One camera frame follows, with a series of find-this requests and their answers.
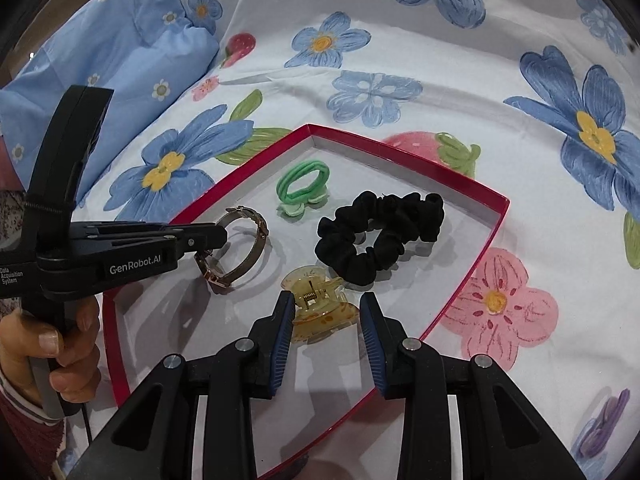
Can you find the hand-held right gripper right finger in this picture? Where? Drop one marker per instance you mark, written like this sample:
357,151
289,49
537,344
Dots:
372,350

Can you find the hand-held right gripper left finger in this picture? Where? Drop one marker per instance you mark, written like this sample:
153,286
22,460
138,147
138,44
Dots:
280,345

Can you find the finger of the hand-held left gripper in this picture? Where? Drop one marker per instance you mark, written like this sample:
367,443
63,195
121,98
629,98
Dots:
200,240

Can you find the yellow hair claw clip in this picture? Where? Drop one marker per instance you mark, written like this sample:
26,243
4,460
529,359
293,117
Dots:
320,320

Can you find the gold wrist watch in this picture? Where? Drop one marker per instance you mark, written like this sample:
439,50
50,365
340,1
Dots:
260,232

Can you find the red shallow box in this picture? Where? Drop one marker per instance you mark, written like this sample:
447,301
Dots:
165,320

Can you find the person's left forearm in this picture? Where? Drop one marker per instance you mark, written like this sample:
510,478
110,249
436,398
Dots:
25,435

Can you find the person's left hand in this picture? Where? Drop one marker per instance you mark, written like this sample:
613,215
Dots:
80,360

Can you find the black scrunchie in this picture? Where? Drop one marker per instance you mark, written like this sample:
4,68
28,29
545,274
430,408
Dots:
400,215

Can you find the light blue pillow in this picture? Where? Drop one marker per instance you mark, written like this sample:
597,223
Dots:
100,35

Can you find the purple flower hair clip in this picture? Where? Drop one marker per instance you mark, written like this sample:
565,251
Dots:
597,430

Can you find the floral bedsheet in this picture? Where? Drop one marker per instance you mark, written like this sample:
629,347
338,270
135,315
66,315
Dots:
400,85

